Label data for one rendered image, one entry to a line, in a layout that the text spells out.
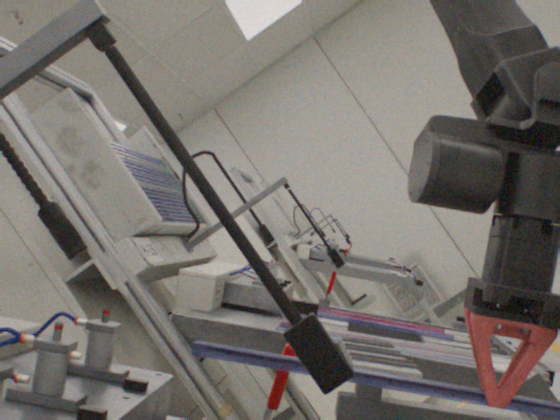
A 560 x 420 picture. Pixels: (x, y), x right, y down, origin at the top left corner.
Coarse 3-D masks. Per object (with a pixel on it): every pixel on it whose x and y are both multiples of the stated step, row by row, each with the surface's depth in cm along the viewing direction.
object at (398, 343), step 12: (336, 336) 110; (348, 336) 110; (360, 336) 110; (372, 336) 110; (408, 348) 110; (420, 348) 110; (432, 348) 110; (444, 348) 110; (456, 348) 110; (492, 360) 110; (504, 360) 110; (540, 360) 111
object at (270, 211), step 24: (240, 216) 509; (264, 216) 506; (288, 216) 573; (312, 216) 550; (216, 240) 511; (264, 240) 532; (288, 240) 505; (240, 264) 511; (288, 264) 576; (312, 264) 509; (312, 288) 505; (408, 288) 576; (432, 312) 503; (312, 384) 512
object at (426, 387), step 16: (192, 352) 68; (208, 352) 68; (224, 352) 68; (240, 352) 68; (256, 352) 68; (272, 368) 68; (288, 368) 68; (304, 368) 68; (352, 368) 68; (368, 384) 68; (384, 384) 68; (400, 384) 67; (416, 384) 67; (432, 384) 67; (448, 384) 68; (464, 400) 67; (480, 400) 67; (512, 400) 67; (528, 400) 67; (544, 400) 68
